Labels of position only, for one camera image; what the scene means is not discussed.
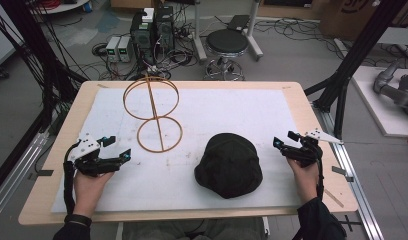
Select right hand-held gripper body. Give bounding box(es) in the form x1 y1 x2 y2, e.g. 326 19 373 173
281 128 344 169

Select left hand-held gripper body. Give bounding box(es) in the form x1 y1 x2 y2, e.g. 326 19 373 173
66 133 124 178

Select person's right hand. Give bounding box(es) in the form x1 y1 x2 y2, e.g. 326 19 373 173
286 158 320 205

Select person's left hand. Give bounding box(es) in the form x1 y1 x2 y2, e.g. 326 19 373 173
73 171 116 218

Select black hat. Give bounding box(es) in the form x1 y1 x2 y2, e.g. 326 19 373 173
193 132 264 200

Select black wristband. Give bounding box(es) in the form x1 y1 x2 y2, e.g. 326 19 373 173
64 213 93 228

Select white board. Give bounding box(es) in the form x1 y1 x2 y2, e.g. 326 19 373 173
351 65 408 139

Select white table mat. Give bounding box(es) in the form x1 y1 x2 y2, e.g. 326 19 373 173
50 87 305 215

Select grey power supply unit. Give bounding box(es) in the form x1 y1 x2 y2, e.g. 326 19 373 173
105 35 122 64
117 35 135 64

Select person's legs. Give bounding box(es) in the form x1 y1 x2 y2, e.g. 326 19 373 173
121 217 267 240

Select black computer tower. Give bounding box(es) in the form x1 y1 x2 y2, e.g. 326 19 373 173
129 9 157 67
154 5 176 52

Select black round stool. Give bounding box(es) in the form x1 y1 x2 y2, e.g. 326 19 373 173
203 28 251 82

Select black flat device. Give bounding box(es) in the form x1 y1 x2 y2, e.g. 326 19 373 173
226 14 251 33

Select cardboard box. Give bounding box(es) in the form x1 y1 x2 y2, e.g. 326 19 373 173
319 0 388 42

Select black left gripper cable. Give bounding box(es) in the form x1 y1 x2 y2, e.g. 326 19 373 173
62 142 80 215

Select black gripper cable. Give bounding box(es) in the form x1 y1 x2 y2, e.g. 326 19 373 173
62 142 80 215
315 159 327 202

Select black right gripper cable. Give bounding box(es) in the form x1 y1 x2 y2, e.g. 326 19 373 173
315 159 327 202

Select aluminium rail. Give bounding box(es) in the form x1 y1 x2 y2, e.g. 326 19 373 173
0 130 50 223
312 102 386 240

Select wooden ring hat stand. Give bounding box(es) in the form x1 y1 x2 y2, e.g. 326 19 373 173
122 75 184 154

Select black metal frame stand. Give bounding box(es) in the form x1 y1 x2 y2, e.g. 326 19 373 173
304 0 400 140
0 0 80 198

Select black floor cables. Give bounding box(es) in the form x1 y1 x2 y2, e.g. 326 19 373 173
253 17 346 61

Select white stand frame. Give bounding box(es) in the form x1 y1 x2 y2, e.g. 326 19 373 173
191 0 264 63

